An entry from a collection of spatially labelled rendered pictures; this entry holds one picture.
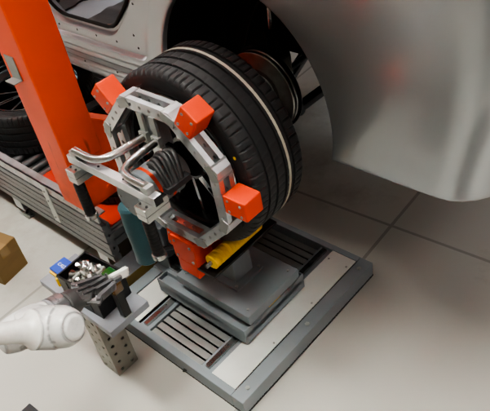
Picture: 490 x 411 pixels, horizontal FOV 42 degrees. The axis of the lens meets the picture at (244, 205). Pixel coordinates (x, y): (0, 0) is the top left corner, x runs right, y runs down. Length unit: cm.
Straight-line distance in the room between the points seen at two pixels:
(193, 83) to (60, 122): 66
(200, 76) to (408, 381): 132
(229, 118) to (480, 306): 136
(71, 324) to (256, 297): 99
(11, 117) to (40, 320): 197
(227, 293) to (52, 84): 100
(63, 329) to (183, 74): 80
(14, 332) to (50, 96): 97
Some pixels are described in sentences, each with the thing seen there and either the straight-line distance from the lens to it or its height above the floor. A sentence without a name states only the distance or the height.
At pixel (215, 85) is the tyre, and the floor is 114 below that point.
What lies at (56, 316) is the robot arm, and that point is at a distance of 165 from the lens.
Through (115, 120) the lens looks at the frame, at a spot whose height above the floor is 101.
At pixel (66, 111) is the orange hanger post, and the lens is 239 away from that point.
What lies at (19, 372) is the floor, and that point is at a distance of 286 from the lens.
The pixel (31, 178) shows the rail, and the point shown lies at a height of 39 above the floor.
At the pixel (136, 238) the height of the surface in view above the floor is 62.
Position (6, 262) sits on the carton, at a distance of 323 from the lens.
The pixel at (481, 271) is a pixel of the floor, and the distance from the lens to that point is 284.
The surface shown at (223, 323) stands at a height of 14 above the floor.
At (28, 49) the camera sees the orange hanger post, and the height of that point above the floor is 121.
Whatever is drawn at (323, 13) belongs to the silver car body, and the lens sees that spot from 190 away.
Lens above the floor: 204
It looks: 39 degrees down
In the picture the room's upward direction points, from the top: 11 degrees counter-clockwise
